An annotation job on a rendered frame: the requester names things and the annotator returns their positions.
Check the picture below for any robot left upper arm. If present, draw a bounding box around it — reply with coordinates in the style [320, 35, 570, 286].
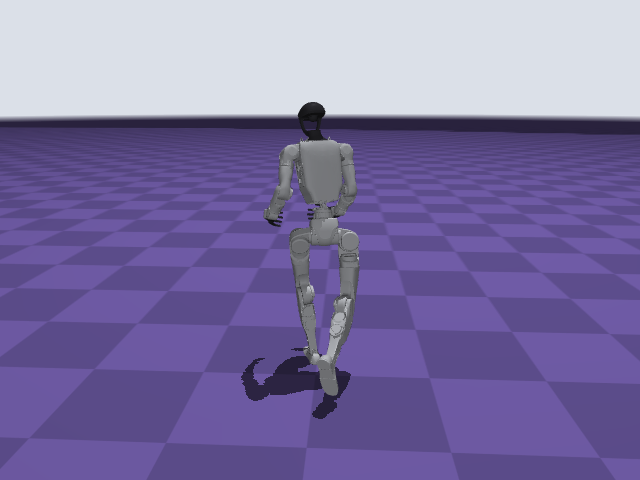
[277, 144, 299, 201]

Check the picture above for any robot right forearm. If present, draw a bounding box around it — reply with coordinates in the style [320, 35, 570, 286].
[330, 195, 356, 216]

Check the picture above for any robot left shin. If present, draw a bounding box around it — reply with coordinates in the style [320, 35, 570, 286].
[296, 287, 318, 355]

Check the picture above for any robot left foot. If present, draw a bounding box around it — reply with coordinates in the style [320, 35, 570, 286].
[303, 346, 320, 365]

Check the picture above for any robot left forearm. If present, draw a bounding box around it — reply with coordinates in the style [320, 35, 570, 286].
[263, 185, 285, 220]

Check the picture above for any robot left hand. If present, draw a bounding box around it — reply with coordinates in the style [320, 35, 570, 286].
[265, 208, 283, 227]

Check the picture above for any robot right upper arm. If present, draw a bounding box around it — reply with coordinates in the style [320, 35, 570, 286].
[338, 143, 357, 197]

